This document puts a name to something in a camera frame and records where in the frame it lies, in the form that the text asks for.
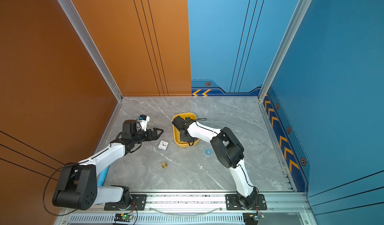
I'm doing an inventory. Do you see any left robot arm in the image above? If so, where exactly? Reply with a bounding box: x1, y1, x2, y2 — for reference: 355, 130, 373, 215
52, 119, 164, 211

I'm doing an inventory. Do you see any right green circuit board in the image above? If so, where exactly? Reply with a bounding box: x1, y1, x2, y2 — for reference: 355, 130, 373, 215
243, 213, 265, 225

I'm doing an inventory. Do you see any aluminium corner post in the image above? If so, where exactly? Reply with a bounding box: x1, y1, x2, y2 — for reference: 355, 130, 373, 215
258, 0, 312, 102
57, 0, 124, 102

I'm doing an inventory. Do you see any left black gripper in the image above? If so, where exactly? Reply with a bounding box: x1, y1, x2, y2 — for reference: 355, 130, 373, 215
132, 128, 163, 145

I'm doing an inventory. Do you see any light blue tube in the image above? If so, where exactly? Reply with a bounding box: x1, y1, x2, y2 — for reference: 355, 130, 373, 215
97, 167, 109, 187

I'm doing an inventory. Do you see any left aluminium corner post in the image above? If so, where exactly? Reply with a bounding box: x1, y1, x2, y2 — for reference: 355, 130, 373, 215
57, 0, 124, 102

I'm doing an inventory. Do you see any aluminium front rail frame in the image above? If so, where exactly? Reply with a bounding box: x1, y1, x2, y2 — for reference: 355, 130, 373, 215
55, 190, 317, 225

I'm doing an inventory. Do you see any small white square clock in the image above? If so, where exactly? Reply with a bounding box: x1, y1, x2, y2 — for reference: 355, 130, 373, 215
158, 141, 169, 151

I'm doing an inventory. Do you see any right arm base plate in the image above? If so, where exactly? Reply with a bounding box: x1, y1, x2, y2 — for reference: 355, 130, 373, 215
225, 194, 268, 211

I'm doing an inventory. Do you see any left green circuit board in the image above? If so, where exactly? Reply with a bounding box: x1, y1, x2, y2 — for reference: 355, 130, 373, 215
114, 213, 135, 225

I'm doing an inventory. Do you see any green circuit board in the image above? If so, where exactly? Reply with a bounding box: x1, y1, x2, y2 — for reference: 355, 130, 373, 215
114, 213, 135, 225
243, 213, 265, 225

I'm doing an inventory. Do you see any yellow plastic bin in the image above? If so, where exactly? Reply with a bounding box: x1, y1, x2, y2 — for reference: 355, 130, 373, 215
172, 112, 200, 148

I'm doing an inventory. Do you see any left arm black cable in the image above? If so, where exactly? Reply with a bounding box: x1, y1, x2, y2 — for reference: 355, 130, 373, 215
42, 161, 79, 217

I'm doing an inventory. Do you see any right aluminium corner post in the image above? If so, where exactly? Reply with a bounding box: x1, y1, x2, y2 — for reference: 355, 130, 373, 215
258, 0, 312, 102

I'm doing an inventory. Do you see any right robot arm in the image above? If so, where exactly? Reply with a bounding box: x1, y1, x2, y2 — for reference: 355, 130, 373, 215
172, 115, 259, 210

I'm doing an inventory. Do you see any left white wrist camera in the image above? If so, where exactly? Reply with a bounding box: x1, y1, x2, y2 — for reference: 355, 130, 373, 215
136, 115, 150, 132

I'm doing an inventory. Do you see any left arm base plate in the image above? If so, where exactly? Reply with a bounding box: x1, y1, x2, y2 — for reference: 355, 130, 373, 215
104, 194, 147, 212

